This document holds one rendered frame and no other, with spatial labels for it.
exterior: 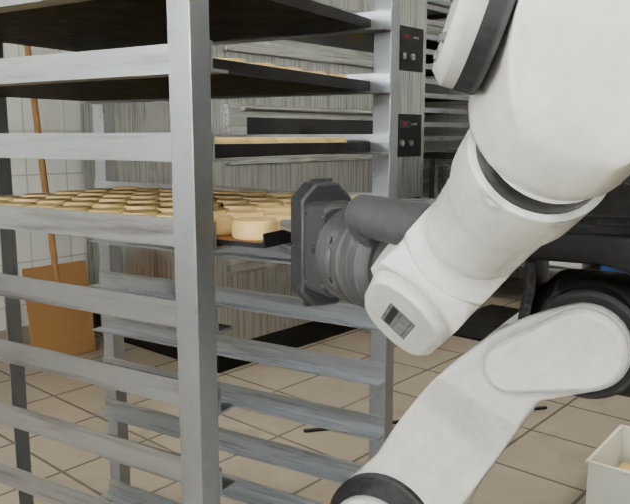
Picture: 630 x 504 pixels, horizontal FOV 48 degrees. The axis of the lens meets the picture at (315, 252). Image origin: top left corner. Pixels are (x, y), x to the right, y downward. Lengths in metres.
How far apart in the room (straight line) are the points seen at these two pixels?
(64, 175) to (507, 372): 3.06
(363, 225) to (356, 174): 2.94
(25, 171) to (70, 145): 2.65
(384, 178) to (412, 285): 0.65
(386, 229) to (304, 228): 0.17
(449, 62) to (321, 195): 0.39
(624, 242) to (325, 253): 0.29
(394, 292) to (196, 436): 0.37
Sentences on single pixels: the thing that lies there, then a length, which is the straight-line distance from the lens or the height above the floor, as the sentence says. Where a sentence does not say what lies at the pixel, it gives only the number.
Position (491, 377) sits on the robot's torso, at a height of 0.73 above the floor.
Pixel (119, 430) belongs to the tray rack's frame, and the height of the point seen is 0.37.
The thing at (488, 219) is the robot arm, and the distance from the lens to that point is 0.36.
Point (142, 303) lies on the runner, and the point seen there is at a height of 0.79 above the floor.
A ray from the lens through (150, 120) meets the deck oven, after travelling 3.13.
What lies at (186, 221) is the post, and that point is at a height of 0.89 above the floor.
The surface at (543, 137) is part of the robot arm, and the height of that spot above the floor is 0.97.
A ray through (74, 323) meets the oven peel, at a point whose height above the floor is 0.14.
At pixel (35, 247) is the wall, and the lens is 3.57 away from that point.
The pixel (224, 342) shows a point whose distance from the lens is 1.31.
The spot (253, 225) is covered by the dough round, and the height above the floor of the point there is 0.88.
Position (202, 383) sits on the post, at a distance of 0.76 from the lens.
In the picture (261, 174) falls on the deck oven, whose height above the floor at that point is 0.82.
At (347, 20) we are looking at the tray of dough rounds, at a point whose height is 1.13.
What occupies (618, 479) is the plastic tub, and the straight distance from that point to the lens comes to 2.00.
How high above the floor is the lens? 0.97
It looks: 9 degrees down
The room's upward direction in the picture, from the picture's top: straight up
